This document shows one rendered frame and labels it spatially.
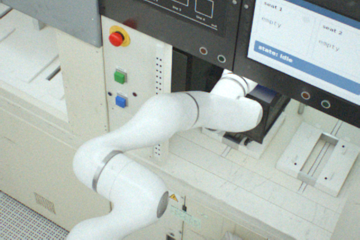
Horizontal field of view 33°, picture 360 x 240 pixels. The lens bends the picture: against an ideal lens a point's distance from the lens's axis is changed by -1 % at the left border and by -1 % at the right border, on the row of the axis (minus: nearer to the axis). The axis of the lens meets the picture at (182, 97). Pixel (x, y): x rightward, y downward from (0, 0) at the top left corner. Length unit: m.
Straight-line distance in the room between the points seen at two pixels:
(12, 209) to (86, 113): 1.08
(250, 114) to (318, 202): 0.50
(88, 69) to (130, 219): 0.69
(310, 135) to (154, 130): 0.88
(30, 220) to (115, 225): 1.68
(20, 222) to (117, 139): 1.69
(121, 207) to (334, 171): 0.91
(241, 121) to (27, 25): 1.22
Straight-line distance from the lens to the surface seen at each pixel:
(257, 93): 1.94
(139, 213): 1.26
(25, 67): 2.33
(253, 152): 2.00
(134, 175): 1.28
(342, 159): 2.05
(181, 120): 1.33
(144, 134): 1.29
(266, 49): 1.41
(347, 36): 1.30
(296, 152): 2.02
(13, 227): 2.94
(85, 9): 1.68
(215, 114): 1.51
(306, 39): 1.35
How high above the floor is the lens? 2.45
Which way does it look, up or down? 47 degrees down
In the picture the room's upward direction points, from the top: 3 degrees clockwise
